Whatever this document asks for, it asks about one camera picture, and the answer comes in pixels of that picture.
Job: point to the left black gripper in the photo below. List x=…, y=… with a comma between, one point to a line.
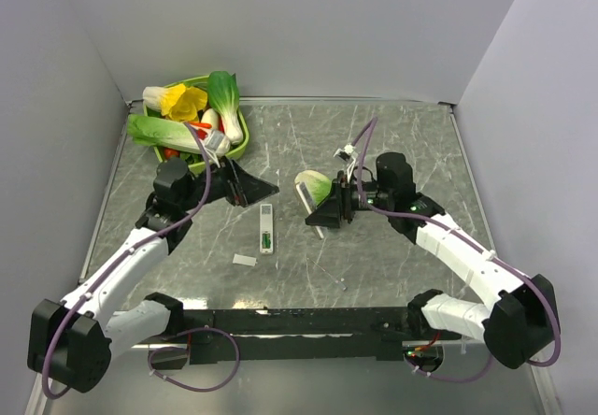
x=240, y=187

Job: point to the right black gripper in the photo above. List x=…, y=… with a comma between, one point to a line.
x=339, y=202

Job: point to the long white remote control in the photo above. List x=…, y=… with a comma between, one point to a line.
x=266, y=224

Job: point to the white universal AC remote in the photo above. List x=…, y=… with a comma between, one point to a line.
x=309, y=205

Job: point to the white battery cover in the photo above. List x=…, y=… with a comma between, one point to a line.
x=244, y=260

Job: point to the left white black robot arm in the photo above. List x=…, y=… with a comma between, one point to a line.
x=73, y=341

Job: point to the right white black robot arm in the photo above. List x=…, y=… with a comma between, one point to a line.
x=516, y=316

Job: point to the green napa cabbage half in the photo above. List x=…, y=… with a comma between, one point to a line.
x=318, y=184

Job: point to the red chili pepper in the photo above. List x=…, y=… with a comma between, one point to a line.
x=200, y=125

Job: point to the white radish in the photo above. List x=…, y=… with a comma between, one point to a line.
x=211, y=117

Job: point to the green white bok choy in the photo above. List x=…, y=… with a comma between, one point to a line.
x=223, y=96

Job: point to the long green white cabbage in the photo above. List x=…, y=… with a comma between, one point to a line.
x=157, y=132

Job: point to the yellow leafed cabbage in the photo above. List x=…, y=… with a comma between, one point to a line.
x=179, y=103

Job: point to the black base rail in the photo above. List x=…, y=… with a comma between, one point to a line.
x=300, y=333

